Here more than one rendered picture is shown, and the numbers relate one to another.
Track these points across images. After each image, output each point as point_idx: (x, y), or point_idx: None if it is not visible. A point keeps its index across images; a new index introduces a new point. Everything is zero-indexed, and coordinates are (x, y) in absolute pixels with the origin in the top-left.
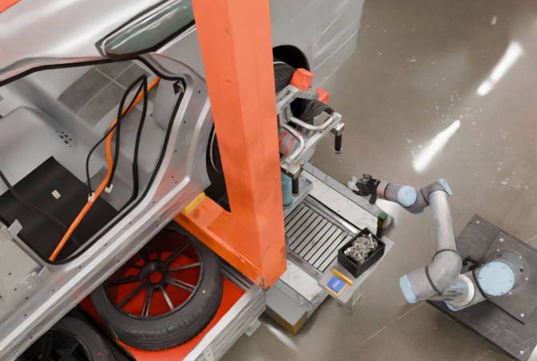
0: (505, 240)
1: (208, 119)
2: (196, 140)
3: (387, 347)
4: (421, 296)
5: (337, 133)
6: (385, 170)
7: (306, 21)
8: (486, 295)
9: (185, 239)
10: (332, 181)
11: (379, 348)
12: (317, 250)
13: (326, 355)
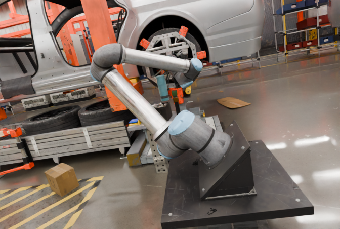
0: (233, 124)
1: (135, 34)
2: (129, 42)
3: (148, 194)
4: (91, 67)
5: (182, 52)
6: (257, 137)
7: (198, 10)
8: (171, 138)
9: None
10: (219, 127)
11: (144, 192)
12: None
13: (125, 179)
